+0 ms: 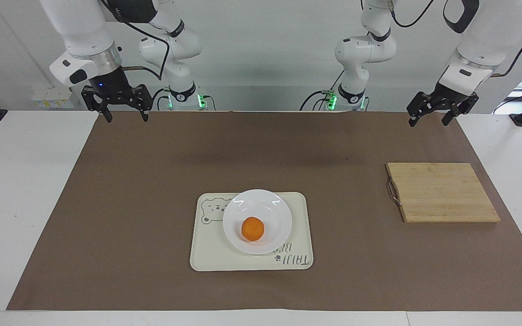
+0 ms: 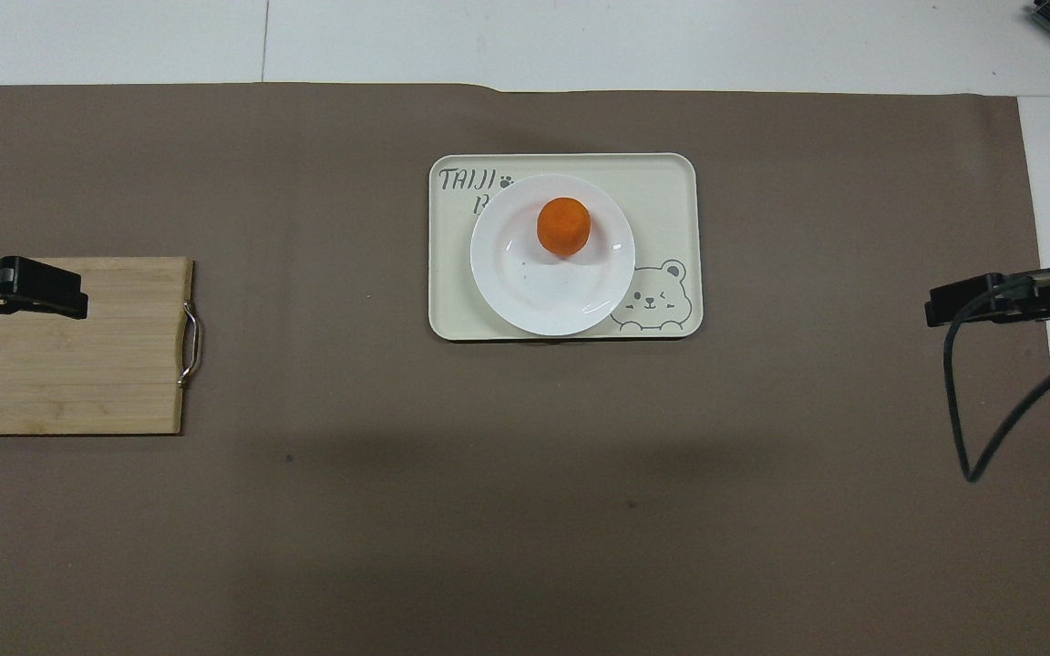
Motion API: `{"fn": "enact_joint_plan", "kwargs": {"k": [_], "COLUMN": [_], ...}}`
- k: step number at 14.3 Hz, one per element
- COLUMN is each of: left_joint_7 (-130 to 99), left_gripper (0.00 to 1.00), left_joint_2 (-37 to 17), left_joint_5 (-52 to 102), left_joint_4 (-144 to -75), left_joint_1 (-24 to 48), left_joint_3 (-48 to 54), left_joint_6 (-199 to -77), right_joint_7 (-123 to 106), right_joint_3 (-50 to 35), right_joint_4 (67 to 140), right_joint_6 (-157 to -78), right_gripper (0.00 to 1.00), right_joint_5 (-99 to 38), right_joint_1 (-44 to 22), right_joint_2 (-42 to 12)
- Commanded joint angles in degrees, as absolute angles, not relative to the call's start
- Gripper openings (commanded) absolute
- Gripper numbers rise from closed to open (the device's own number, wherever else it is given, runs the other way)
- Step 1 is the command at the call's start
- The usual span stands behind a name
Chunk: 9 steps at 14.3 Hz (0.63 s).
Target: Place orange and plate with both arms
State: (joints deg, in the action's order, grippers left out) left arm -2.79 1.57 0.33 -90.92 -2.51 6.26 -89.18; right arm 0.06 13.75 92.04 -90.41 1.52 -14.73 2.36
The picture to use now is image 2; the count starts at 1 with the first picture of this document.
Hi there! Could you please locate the orange carrot chunk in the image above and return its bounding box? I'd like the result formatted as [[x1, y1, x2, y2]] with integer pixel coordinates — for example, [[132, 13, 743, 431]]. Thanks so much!
[[536, 196, 592, 258]]

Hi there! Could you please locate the black cable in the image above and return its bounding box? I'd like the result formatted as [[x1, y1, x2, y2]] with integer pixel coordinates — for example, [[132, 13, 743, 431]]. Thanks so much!
[[942, 273, 1050, 484]]

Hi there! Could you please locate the white round plate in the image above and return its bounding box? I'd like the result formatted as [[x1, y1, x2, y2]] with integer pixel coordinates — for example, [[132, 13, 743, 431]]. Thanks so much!
[[469, 173, 637, 338]]

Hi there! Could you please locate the bamboo cutting board with handle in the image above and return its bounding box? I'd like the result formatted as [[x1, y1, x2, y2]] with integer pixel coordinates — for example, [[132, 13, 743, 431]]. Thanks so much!
[[0, 256, 203, 436]]

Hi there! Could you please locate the cream tray with bear print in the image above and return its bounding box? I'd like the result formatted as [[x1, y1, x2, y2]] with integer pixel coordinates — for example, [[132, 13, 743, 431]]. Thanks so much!
[[427, 152, 704, 343]]

